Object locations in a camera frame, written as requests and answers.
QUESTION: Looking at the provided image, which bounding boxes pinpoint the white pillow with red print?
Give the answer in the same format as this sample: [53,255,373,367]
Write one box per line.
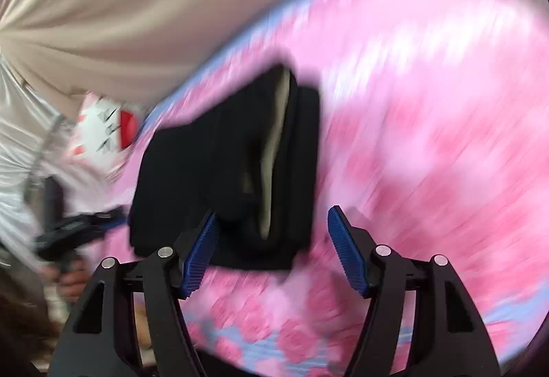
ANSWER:
[69,95,144,161]

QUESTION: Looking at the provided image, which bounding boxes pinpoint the black pants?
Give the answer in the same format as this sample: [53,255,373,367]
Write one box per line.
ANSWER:
[128,57,323,271]

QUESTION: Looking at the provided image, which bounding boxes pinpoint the brown hair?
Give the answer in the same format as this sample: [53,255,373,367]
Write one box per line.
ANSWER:
[0,268,58,377]

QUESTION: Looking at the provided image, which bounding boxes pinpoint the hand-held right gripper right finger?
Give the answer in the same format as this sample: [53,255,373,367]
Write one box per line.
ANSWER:
[327,205,502,377]

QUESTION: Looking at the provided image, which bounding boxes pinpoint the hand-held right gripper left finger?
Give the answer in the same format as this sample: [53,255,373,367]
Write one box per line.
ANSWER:
[48,210,221,377]

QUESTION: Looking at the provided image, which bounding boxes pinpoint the pink rose bed sheet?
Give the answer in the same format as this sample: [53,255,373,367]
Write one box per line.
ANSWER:
[103,0,549,377]

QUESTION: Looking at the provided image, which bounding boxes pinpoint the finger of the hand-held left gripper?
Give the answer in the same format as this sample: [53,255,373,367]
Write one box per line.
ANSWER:
[88,207,130,237]

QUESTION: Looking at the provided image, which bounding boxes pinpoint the shiny silver cloth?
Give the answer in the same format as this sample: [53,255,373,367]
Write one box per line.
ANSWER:
[0,55,112,318]

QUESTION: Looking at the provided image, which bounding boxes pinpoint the person's left hand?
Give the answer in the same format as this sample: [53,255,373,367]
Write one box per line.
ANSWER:
[54,258,89,299]

